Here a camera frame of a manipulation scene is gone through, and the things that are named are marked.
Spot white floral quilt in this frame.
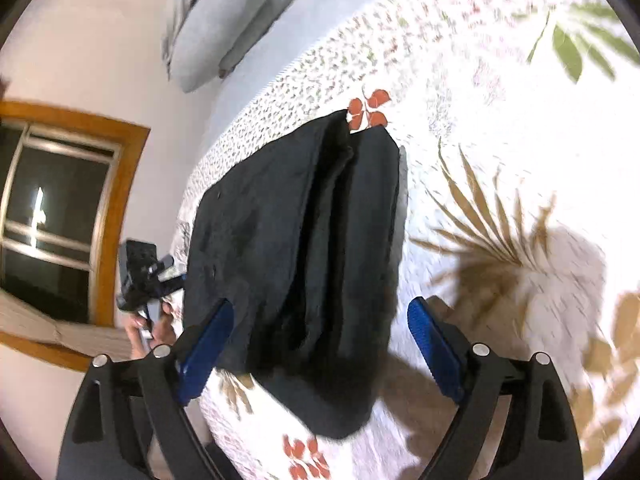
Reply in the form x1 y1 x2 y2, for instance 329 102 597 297
169 0 640 480

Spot beige curtain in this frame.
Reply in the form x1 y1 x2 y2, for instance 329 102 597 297
0 289 135 360

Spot wooden framed window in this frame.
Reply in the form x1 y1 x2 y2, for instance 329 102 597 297
0 100 152 373

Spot grey bed sheet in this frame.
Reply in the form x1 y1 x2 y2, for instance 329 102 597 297
199 0 441 173

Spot person's left hand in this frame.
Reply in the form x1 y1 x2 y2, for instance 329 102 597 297
123 301 177 359

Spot black pants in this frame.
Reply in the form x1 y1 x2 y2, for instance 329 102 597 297
181 108 402 439

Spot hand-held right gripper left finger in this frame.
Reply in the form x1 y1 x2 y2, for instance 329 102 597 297
55 298 236 480

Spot grey pillow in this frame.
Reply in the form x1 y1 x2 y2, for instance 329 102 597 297
216 0 322 80
161 0 275 94

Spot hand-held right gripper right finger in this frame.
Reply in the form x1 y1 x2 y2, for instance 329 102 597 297
406 296 586 480

